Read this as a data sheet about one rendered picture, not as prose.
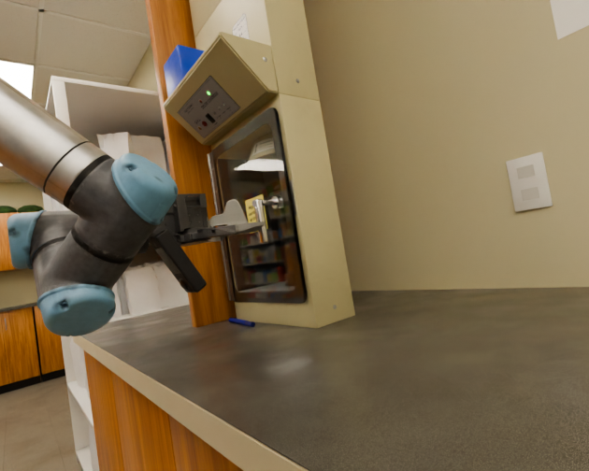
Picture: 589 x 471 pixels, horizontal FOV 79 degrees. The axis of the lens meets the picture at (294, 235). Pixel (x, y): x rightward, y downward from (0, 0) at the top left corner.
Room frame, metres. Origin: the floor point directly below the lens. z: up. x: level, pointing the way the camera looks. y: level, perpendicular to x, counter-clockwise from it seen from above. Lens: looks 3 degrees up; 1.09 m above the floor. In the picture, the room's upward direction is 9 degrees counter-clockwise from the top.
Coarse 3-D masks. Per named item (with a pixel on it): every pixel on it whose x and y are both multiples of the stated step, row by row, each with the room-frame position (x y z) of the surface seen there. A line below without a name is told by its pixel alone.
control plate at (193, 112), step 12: (204, 84) 0.75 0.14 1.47; (216, 84) 0.73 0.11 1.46; (192, 96) 0.80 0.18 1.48; (204, 96) 0.78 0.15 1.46; (216, 96) 0.76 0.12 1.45; (228, 96) 0.75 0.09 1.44; (180, 108) 0.85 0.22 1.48; (192, 108) 0.83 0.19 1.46; (204, 108) 0.81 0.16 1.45; (216, 108) 0.79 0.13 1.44; (228, 108) 0.78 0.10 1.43; (192, 120) 0.87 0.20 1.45; (204, 120) 0.84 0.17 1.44; (216, 120) 0.83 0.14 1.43; (204, 132) 0.88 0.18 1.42
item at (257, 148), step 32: (256, 128) 0.76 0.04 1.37; (224, 160) 0.88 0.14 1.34; (256, 160) 0.77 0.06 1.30; (224, 192) 0.90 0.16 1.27; (256, 192) 0.79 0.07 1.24; (288, 192) 0.70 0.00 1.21; (288, 224) 0.71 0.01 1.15; (256, 256) 0.82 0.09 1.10; (288, 256) 0.72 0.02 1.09; (256, 288) 0.83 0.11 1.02; (288, 288) 0.74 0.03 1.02
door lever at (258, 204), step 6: (276, 198) 0.73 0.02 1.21; (252, 204) 0.71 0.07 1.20; (258, 204) 0.70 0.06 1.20; (264, 204) 0.71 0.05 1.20; (270, 204) 0.72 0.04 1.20; (276, 204) 0.73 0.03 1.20; (258, 210) 0.70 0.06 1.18; (264, 210) 0.71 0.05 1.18; (258, 216) 0.70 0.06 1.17; (264, 216) 0.71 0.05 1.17; (264, 228) 0.70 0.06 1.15; (258, 234) 0.71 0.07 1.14; (264, 234) 0.70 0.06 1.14; (264, 240) 0.70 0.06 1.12
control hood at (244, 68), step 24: (216, 48) 0.66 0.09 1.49; (240, 48) 0.66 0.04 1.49; (264, 48) 0.69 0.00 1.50; (192, 72) 0.74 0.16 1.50; (216, 72) 0.71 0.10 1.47; (240, 72) 0.68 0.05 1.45; (264, 72) 0.68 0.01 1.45; (240, 96) 0.73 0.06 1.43; (264, 96) 0.71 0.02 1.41; (240, 120) 0.81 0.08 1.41
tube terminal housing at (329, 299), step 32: (224, 0) 0.81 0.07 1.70; (256, 0) 0.72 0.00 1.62; (288, 0) 0.74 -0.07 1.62; (224, 32) 0.83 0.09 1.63; (256, 32) 0.73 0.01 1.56; (288, 32) 0.73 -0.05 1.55; (288, 64) 0.72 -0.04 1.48; (288, 96) 0.72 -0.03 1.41; (288, 128) 0.71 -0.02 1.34; (320, 128) 0.76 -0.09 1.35; (288, 160) 0.71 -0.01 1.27; (320, 160) 0.75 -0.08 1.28; (320, 192) 0.74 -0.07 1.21; (320, 224) 0.73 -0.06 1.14; (320, 256) 0.73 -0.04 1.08; (320, 288) 0.72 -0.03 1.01; (256, 320) 0.87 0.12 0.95; (288, 320) 0.77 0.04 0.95; (320, 320) 0.71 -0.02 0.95
